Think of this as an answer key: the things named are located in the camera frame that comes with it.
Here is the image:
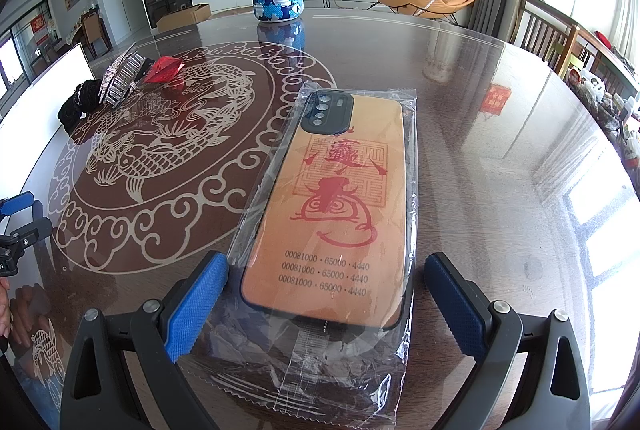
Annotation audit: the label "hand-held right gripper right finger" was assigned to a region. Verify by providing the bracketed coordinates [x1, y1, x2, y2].
[424, 252, 591, 430]

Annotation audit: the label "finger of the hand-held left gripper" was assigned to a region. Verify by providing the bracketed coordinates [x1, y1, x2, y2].
[0, 216, 53, 251]
[0, 191, 35, 218]

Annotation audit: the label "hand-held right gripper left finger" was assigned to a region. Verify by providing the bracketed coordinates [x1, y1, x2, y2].
[60, 251, 230, 430]

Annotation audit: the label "orange phone case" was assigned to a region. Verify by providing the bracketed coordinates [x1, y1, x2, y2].
[207, 80, 418, 423]

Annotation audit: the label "brown patterned desktop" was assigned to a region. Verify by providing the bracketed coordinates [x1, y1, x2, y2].
[0, 7, 640, 430]

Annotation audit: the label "white board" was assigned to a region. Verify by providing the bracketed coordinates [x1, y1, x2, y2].
[0, 44, 96, 211]

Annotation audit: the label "black scrunchie white beads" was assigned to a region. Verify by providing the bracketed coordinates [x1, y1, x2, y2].
[57, 78, 103, 135]

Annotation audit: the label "rhinestone hair clip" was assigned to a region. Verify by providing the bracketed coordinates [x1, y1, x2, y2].
[97, 44, 147, 109]

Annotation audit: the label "brown dining chair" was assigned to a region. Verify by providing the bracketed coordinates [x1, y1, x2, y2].
[80, 12, 113, 55]

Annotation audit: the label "red pouch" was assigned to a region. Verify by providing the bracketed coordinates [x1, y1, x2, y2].
[144, 56, 185, 84]

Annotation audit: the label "cardboard box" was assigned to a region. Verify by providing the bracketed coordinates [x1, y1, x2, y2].
[156, 3, 212, 31]

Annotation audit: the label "cluttered side table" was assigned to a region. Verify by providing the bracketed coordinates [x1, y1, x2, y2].
[565, 30, 640, 171]

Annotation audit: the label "wooden slatted chair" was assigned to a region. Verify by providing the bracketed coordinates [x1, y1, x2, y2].
[510, 0, 583, 78]

